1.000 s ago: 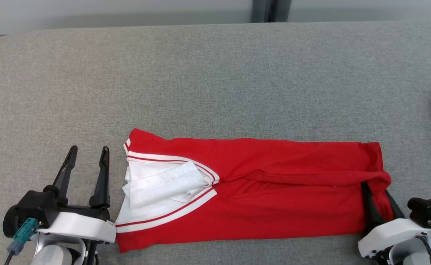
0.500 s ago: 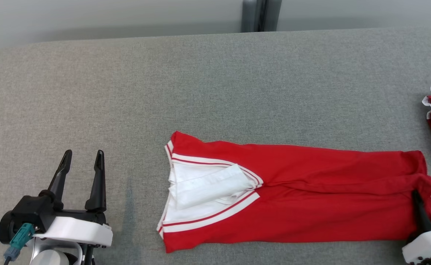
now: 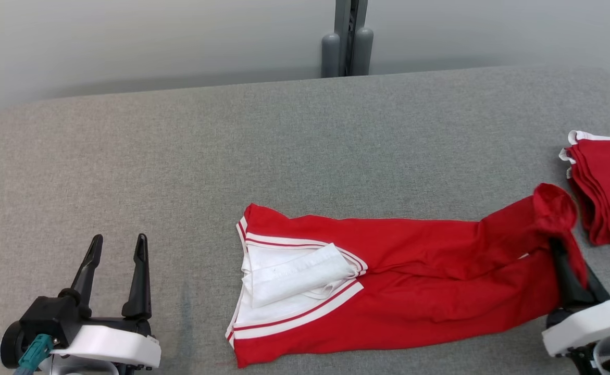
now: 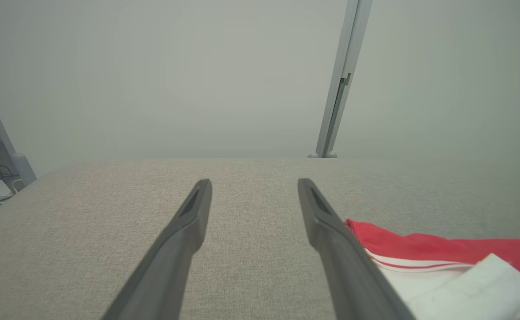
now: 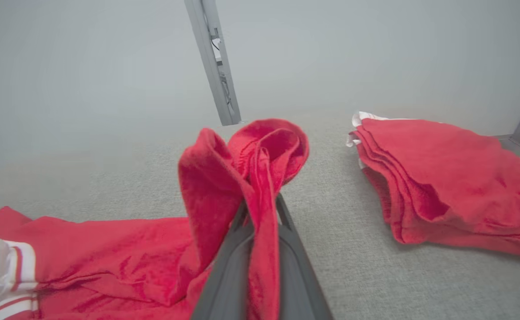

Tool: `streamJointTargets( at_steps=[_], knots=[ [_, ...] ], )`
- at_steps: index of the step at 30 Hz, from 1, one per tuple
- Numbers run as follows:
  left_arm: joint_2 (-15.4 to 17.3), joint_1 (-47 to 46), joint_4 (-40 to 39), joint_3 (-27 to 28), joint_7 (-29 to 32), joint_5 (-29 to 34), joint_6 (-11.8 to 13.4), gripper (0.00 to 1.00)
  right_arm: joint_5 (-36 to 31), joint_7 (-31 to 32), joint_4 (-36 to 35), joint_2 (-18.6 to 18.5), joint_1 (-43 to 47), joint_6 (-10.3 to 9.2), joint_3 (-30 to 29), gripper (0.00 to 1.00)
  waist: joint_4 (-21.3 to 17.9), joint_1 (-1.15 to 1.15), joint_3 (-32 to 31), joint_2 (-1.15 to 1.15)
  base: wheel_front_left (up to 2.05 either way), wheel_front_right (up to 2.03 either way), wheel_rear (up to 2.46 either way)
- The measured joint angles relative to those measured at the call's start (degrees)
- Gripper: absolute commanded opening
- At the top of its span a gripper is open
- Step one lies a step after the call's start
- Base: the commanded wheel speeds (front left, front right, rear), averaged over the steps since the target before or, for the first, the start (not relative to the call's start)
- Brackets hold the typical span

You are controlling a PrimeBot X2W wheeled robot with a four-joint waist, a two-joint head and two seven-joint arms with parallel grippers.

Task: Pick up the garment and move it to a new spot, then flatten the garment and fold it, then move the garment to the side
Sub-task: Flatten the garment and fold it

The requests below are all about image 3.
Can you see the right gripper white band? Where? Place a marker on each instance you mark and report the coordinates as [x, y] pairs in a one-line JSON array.
[[591, 325]]

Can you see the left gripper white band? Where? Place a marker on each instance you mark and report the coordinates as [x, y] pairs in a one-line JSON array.
[[112, 346]]

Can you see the red garment broad white stripe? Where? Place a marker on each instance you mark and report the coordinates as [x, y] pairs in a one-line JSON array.
[[609, 192]]

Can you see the red shirt white sleeves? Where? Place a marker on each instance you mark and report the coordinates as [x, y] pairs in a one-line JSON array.
[[430, 281]]

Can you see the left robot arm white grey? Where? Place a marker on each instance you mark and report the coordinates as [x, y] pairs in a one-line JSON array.
[[91, 367]]

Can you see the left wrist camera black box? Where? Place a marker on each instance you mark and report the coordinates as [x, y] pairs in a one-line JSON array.
[[44, 323]]

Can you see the grey metal partition post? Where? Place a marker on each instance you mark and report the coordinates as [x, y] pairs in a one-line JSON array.
[[347, 36]]

